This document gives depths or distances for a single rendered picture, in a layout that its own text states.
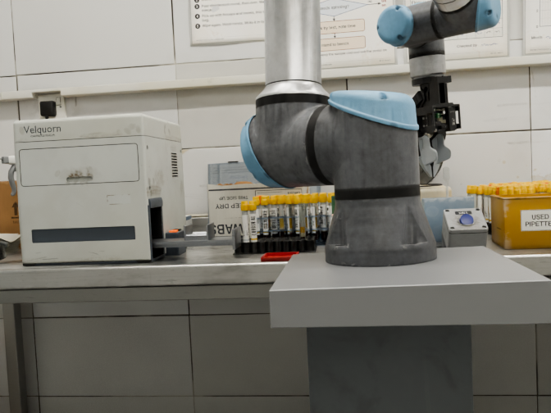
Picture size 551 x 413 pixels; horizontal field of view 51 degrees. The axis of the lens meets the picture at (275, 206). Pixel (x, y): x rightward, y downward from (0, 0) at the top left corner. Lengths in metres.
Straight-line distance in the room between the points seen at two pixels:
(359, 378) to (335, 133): 0.31
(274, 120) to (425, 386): 0.41
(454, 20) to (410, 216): 0.49
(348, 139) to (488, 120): 1.08
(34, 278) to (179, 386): 0.83
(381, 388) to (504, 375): 1.18
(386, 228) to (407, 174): 0.08
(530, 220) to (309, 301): 0.67
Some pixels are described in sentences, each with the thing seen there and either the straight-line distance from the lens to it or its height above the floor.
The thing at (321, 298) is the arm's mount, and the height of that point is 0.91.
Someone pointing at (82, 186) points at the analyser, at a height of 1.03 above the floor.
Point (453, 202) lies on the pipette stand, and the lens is 1.25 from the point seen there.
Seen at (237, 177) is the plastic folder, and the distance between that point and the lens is 1.77.
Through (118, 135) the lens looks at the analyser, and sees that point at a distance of 1.21.
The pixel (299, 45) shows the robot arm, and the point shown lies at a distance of 0.88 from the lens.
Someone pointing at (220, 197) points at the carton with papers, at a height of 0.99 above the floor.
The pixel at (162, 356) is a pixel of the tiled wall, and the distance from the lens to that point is 1.94.
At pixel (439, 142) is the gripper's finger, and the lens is 1.32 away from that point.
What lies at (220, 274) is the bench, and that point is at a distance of 1.12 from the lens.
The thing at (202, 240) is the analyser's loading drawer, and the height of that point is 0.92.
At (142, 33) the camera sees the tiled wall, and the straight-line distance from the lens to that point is 1.91.
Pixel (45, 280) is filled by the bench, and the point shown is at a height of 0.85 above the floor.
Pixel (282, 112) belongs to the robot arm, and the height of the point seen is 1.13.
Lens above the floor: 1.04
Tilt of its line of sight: 3 degrees down
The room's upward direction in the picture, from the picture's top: 3 degrees counter-clockwise
